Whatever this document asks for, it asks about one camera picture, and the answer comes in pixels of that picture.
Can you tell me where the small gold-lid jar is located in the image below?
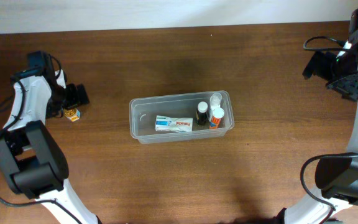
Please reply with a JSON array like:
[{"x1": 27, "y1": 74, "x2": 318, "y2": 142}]
[{"x1": 63, "y1": 108, "x2": 81, "y2": 122}]

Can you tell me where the white Panadol medicine box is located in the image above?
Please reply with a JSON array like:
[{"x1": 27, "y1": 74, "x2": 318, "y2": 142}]
[{"x1": 155, "y1": 115, "x2": 193, "y2": 133}]

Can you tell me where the white spray bottle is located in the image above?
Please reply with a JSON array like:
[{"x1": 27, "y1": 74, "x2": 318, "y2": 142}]
[{"x1": 208, "y1": 93, "x2": 222, "y2": 121}]

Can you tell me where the orange tube white cap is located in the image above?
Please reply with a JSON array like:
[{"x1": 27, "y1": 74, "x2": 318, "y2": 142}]
[{"x1": 209, "y1": 108, "x2": 225, "y2": 129}]

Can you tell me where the dark bottle white cap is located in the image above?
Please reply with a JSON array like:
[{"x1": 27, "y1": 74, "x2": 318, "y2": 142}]
[{"x1": 196, "y1": 101, "x2": 208, "y2": 125}]

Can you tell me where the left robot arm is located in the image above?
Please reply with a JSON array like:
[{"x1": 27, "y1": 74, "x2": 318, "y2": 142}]
[{"x1": 0, "y1": 51, "x2": 101, "y2": 223}]

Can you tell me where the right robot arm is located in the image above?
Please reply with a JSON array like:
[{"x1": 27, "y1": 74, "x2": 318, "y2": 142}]
[{"x1": 271, "y1": 9, "x2": 358, "y2": 223}]

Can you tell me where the clear plastic container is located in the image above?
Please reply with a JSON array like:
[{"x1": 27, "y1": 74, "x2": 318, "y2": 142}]
[{"x1": 129, "y1": 90, "x2": 234, "y2": 144}]

